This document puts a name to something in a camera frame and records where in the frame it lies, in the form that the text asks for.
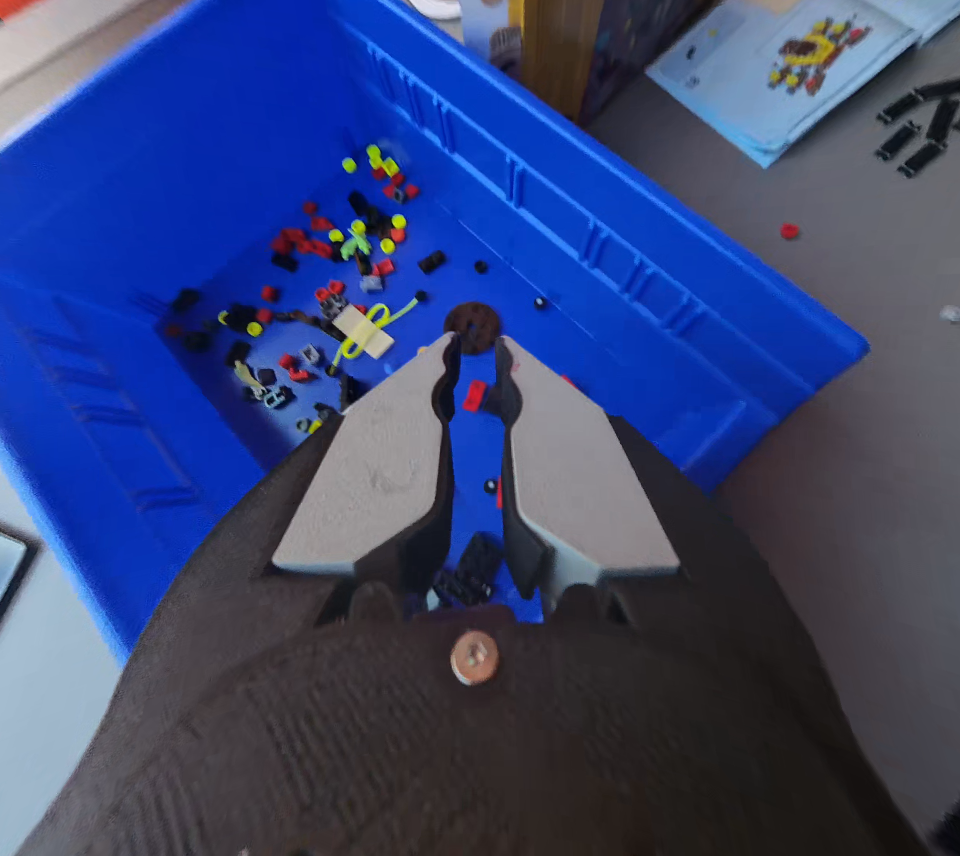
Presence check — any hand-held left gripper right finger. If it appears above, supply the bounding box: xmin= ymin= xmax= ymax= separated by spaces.
xmin=493 ymin=336 xmax=681 ymax=600

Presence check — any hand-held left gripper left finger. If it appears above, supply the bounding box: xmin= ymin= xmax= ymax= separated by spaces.
xmin=271 ymin=331 xmax=461 ymax=596

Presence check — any pile of small lego pieces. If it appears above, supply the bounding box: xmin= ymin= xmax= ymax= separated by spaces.
xmin=168 ymin=142 xmax=579 ymax=610

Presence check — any blue plastic bin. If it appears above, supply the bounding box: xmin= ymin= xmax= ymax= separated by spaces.
xmin=0 ymin=0 xmax=871 ymax=666

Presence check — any group of black lego links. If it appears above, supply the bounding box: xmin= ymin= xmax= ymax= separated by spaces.
xmin=873 ymin=76 xmax=960 ymax=181

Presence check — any brown round lego plate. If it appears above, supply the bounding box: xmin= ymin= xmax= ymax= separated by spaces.
xmin=442 ymin=301 xmax=505 ymax=356

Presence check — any lego instruction booklet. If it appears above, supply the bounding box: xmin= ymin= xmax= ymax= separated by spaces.
xmin=645 ymin=0 xmax=960 ymax=169

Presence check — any dark tablet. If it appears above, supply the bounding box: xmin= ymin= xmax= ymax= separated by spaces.
xmin=0 ymin=522 xmax=40 ymax=623

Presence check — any light grey storage box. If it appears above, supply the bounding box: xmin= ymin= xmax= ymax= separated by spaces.
xmin=0 ymin=0 xmax=207 ymax=96

